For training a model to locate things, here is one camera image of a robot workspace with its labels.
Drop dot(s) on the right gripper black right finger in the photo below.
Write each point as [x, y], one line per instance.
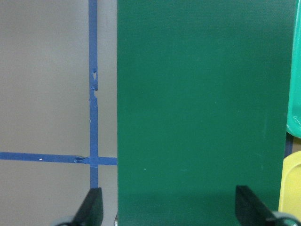
[250, 210]

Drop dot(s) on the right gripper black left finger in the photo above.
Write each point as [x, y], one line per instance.
[90, 212]

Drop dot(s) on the yellow plastic tray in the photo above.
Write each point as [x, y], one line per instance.
[290, 191]

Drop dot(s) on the green plastic tray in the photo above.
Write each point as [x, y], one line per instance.
[293, 125]

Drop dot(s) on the green conveyor belt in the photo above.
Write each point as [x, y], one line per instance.
[203, 90]

